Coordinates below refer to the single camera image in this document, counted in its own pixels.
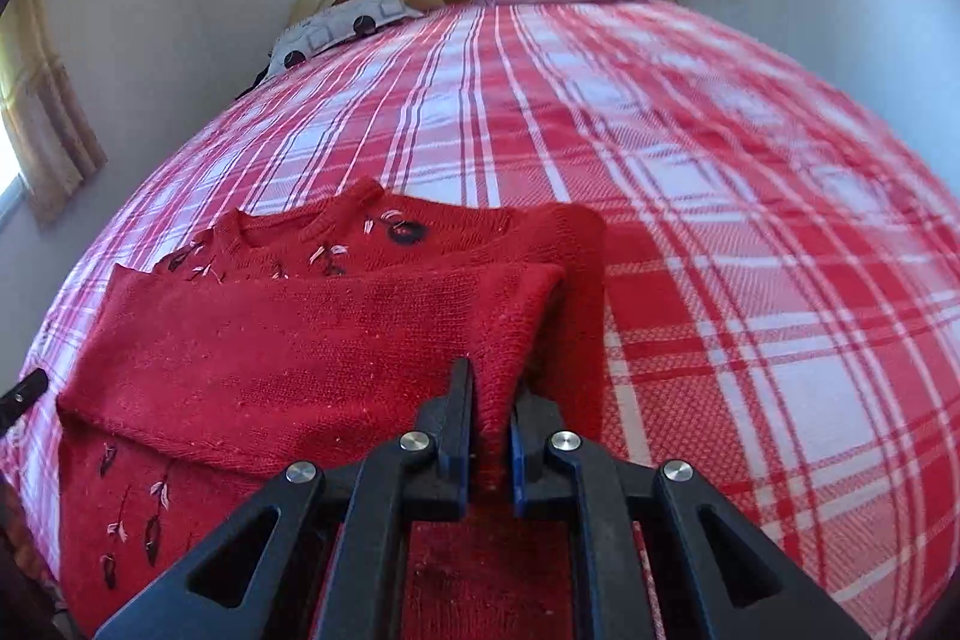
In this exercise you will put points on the red knitted sweater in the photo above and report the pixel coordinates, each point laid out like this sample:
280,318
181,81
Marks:
300,347

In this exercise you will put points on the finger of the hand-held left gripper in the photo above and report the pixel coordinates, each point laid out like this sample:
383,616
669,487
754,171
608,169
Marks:
26,394

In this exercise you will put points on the grey patterned pillow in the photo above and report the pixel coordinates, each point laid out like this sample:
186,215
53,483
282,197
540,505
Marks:
337,25

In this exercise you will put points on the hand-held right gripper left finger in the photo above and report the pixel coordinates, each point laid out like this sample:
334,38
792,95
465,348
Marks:
459,475

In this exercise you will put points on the red plaid bedsheet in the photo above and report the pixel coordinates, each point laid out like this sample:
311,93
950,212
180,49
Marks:
675,197

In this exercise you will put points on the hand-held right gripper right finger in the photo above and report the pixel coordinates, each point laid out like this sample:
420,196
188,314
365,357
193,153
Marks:
517,471

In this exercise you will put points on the yellow side curtain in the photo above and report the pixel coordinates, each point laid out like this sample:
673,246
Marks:
52,123

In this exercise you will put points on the side window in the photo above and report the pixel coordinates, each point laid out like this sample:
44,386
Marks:
9,175

